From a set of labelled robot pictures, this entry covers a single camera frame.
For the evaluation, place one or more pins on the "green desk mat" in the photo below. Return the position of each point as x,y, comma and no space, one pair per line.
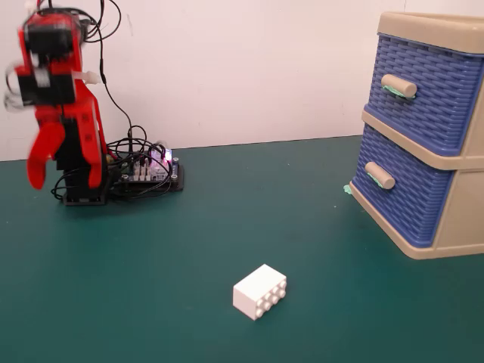
151,283

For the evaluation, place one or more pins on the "robot controller circuit board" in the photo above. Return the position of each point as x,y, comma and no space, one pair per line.
151,174

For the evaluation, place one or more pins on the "beige plastic drawer cabinet frame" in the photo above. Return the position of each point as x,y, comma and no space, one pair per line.
465,211

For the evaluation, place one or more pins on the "green putty blob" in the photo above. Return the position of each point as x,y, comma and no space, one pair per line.
347,189

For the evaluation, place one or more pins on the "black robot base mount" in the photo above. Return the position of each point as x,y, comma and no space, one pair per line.
85,200

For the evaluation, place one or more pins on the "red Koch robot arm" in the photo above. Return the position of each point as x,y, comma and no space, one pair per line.
49,34

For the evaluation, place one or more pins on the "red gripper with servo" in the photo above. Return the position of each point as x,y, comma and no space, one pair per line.
45,89

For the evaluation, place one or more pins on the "white toy brick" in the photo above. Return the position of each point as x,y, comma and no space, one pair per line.
253,291

